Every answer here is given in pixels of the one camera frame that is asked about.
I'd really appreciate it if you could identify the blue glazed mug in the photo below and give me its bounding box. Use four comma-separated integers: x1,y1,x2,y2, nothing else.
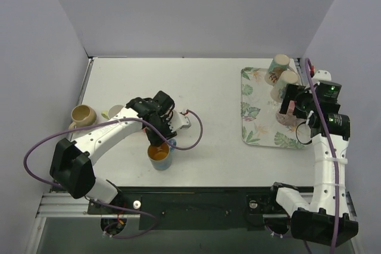
147,142,174,171

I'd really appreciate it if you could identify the pink patterned mug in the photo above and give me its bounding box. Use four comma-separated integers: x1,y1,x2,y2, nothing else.
276,101,298,127

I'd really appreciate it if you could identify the light green mug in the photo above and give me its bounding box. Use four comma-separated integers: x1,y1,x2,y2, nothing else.
101,105,124,120

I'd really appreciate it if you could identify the beige round mug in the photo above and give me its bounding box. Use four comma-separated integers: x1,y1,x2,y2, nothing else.
69,105,97,129

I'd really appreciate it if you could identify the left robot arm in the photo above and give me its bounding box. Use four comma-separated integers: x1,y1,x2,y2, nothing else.
49,91,177,214

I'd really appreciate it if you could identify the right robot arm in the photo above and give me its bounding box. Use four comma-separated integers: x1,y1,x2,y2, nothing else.
266,80,358,247

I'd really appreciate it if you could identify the tall seahorse mug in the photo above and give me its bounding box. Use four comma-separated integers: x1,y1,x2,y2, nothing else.
270,70,300,102

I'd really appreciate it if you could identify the tall teal floral mug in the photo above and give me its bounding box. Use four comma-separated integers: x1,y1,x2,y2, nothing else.
264,54,290,86

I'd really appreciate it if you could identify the floral serving tray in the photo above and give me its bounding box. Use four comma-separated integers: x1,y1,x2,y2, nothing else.
241,67,309,149

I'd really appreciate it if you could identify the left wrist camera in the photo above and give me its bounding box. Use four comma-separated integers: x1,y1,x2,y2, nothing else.
169,110,191,131

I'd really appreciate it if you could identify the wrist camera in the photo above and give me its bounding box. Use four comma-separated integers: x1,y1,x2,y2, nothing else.
169,110,191,131
312,70,332,84

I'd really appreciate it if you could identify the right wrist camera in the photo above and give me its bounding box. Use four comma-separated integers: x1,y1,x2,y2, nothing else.
312,70,332,84

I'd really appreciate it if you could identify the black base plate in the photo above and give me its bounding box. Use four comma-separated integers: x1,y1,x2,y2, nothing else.
88,187,291,233

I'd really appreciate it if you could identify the aluminium rail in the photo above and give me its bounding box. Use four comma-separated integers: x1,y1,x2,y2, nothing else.
36,192,357,220

